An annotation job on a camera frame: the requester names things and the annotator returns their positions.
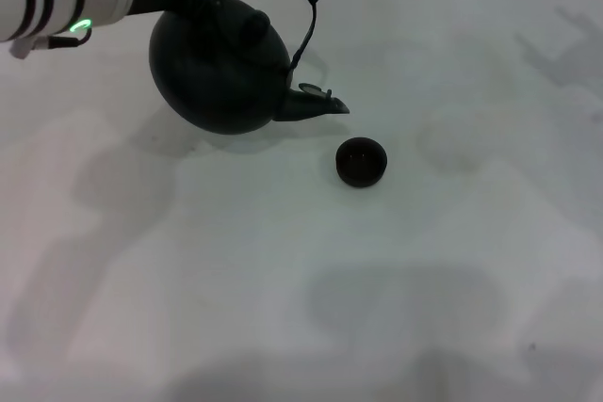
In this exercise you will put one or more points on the black round teapot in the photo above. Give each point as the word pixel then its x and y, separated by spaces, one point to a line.
pixel 221 77

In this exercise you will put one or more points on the small dark teacup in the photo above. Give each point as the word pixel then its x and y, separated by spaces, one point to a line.
pixel 361 162

